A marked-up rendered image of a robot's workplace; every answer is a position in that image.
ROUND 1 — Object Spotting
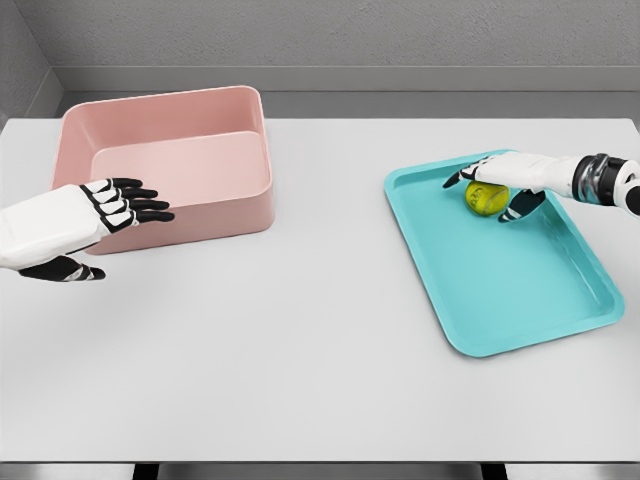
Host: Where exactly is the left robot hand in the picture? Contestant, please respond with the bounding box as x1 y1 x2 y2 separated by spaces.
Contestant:
0 177 176 283

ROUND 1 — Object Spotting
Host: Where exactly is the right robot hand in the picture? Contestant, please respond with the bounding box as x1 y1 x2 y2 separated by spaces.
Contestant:
442 152 574 224

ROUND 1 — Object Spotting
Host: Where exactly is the yellow-green tennis ball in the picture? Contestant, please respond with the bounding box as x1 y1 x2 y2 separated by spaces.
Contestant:
465 181 511 217

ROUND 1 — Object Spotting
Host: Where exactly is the blue plastic tray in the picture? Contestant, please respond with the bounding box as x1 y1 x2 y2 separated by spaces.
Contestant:
383 149 626 360

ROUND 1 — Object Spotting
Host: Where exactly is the pink plastic basket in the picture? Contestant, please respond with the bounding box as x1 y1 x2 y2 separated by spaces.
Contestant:
51 85 276 256

